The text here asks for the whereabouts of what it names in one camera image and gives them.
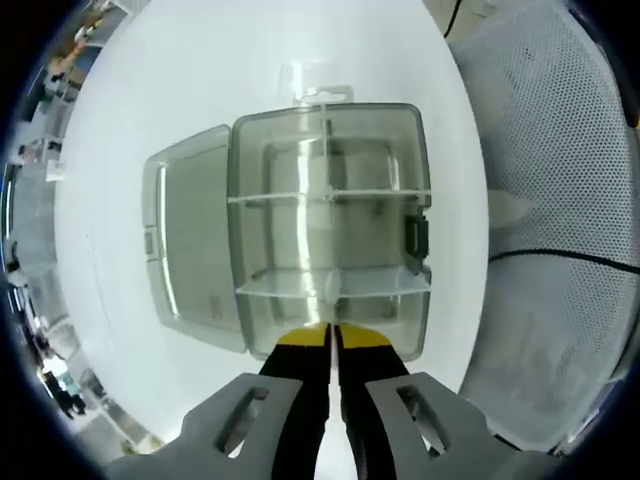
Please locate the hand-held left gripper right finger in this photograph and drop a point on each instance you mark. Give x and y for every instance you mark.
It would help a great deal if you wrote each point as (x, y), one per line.
(425, 425)

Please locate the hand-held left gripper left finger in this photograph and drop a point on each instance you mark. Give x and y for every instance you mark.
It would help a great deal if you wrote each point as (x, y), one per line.
(225, 430)

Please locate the clear plastic organizer box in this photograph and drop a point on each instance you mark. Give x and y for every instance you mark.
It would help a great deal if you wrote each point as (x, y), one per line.
(195, 240)

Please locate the grey mesh office chair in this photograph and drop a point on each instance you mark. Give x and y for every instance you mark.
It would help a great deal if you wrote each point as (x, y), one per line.
(550, 150)

